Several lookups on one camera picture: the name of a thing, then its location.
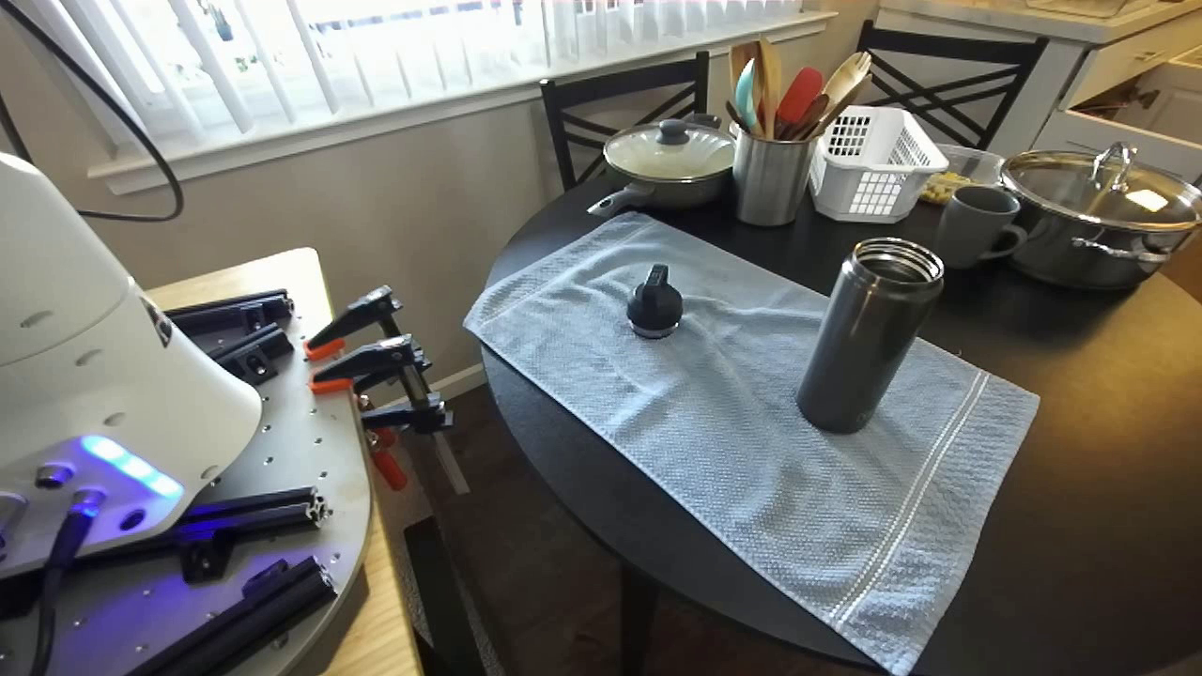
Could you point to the black orange bar clamp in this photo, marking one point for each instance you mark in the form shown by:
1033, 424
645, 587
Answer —
397, 368
358, 314

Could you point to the black angled bracket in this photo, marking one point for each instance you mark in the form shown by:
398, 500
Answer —
239, 326

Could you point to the black bottle lid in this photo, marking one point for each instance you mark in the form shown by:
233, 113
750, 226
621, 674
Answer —
653, 309

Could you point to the light blue towel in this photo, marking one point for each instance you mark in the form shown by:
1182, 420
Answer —
726, 435

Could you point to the wooden spatula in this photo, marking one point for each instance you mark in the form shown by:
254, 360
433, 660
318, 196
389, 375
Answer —
770, 80

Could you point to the grey frying pan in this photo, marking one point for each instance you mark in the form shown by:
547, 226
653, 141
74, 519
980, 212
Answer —
663, 194

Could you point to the grey metal mounting plate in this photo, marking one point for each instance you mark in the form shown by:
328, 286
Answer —
301, 461

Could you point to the white window blinds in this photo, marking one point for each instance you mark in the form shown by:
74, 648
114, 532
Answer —
375, 50

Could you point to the wooden spoon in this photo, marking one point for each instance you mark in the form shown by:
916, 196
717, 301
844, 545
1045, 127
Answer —
846, 75

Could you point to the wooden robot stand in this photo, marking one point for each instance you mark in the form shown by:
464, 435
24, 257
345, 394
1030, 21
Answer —
249, 271

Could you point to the stainless steel pot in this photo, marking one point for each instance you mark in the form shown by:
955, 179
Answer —
1074, 261

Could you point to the black aluminium rail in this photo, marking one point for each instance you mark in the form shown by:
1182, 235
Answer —
258, 512
249, 614

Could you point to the white kitchen cabinet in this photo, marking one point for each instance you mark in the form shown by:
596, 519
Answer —
1128, 58

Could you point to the yellow cloth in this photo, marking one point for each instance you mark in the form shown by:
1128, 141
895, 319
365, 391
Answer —
940, 184

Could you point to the black cross-back chair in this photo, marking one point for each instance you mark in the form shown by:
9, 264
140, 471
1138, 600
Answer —
625, 93
950, 75

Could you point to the dark grey mug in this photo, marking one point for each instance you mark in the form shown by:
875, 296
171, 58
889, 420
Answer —
969, 226

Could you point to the dark steel water bottle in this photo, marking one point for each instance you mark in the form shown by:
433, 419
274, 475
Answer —
866, 338

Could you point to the white window sill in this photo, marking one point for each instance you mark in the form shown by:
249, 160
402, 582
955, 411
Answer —
375, 117

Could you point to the white plastic basket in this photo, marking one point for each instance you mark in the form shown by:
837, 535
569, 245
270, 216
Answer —
875, 163

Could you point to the teal spatula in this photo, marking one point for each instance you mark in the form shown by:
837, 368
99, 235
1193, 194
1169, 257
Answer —
745, 100

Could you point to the glass pot lid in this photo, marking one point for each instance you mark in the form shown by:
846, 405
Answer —
1092, 187

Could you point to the red spatula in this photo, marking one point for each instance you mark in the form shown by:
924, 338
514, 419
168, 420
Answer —
796, 100

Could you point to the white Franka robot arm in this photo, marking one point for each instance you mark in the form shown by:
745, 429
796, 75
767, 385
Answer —
87, 349

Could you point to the metal utensil holder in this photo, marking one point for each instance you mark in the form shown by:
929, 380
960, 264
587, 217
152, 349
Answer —
770, 182

